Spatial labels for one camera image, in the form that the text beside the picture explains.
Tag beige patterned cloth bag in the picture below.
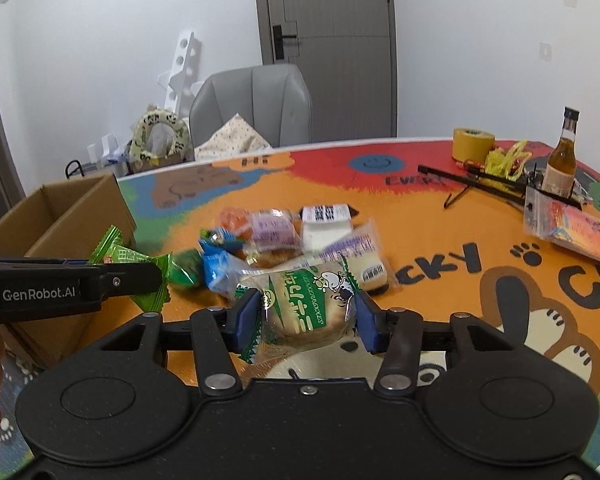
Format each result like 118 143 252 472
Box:
195 112 274 162

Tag long cream bread packet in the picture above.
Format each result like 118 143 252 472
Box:
324 219 389 294

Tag bright green snack packet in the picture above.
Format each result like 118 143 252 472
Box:
89 225 174 316

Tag grey chair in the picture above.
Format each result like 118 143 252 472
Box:
188 64 314 149

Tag amber glass bottle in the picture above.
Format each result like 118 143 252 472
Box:
542 106 580 199

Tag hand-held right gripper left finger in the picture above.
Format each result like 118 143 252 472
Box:
87 289 265 395

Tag beige bun packet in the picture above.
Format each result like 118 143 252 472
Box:
235 255 363 364

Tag patterned ring cushion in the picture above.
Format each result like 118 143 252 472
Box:
129 104 194 172

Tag blue snack packet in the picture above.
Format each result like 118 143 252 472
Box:
199 229 247 302

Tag yellow tape roll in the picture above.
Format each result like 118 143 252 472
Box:
452 128 496 164

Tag black door handle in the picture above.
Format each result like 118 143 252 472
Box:
272 22 299 62

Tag brown cardboard box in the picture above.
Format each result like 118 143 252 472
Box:
0 172 138 368

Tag white plastic bags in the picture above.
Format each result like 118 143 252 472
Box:
86 132 127 167

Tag white rack with holes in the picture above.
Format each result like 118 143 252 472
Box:
155 30 204 117

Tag grey door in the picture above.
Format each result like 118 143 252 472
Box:
252 0 399 142

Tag orange snack packet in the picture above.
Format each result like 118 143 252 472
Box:
217 208 254 237

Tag purple bread packet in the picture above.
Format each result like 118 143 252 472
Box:
244 209 302 267

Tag white cake packet black label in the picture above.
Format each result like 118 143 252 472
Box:
300 203 354 252

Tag dark green snack packet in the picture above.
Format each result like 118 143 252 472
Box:
174 249 204 289

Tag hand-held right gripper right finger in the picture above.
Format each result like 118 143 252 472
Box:
354 289 526 395

